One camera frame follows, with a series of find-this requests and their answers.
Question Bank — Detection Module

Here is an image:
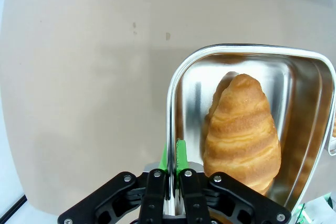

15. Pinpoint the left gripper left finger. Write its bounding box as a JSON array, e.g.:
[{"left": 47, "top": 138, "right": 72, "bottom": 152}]
[{"left": 57, "top": 142, "right": 169, "bottom": 224}]

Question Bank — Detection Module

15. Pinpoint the small deep steel container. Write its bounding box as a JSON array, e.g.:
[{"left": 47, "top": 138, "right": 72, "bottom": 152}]
[{"left": 164, "top": 43, "right": 336, "bottom": 218}]

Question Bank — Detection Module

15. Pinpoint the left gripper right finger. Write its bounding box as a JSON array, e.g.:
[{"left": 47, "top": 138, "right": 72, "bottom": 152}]
[{"left": 176, "top": 137, "right": 292, "bottom": 224}]

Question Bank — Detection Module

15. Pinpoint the white device with green light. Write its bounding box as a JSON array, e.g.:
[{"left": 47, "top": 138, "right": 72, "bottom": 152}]
[{"left": 296, "top": 192, "right": 336, "bottom": 224}]

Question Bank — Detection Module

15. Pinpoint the golden croissant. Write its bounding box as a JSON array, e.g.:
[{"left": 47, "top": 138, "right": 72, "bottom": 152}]
[{"left": 203, "top": 73, "right": 282, "bottom": 196}]

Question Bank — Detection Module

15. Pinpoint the pale object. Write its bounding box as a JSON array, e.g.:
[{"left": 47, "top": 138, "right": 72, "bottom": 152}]
[{"left": 328, "top": 113, "right": 336, "bottom": 156}]

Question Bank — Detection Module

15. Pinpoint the black table frame edge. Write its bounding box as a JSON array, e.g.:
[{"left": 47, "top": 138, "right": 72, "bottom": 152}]
[{"left": 0, "top": 194, "right": 27, "bottom": 224}]

